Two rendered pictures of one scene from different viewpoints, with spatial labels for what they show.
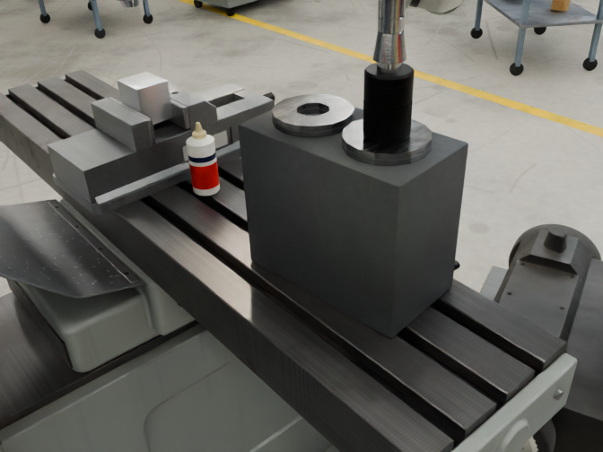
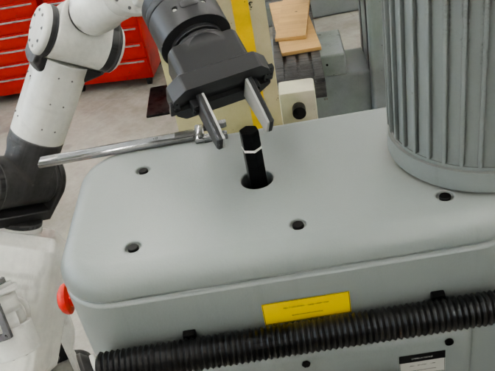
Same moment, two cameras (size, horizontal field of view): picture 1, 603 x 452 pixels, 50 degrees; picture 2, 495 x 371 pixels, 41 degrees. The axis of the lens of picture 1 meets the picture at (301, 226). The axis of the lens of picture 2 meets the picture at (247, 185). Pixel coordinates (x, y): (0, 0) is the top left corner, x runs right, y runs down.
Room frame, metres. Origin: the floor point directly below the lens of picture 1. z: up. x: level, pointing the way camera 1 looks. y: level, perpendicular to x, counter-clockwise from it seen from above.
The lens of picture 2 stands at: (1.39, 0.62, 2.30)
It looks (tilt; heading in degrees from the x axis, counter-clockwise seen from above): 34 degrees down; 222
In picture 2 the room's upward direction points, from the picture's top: 11 degrees counter-clockwise
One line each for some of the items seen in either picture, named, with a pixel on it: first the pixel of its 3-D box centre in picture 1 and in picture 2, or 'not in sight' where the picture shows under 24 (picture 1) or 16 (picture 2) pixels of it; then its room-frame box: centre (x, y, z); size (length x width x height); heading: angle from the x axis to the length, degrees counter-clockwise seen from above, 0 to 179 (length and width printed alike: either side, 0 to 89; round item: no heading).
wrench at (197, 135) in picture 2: not in sight; (132, 145); (0.92, 0.03, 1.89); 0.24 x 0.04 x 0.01; 130
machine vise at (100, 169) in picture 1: (168, 128); not in sight; (0.95, 0.21, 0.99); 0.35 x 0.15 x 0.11; 131
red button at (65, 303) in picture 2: not in sight; (72, 297); (1.08, 0.03, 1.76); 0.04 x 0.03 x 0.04; 39
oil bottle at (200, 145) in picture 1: (202, 157); not in sight; (0.84, 0.14, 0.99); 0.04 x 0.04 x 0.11
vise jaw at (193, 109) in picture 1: (179, 103); not in sight; (0.96, 0.19, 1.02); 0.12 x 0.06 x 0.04; 41
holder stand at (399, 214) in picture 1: (348, 203); not in sight; (0.62, -0.05, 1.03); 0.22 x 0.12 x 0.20; 45
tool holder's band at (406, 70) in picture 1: (388, 73); not in sight; (0.59, -0.09, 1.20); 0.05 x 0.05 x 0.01
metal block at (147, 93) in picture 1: (145, 99); not in sight; (0.93, 0.23, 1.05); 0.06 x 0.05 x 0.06; 41
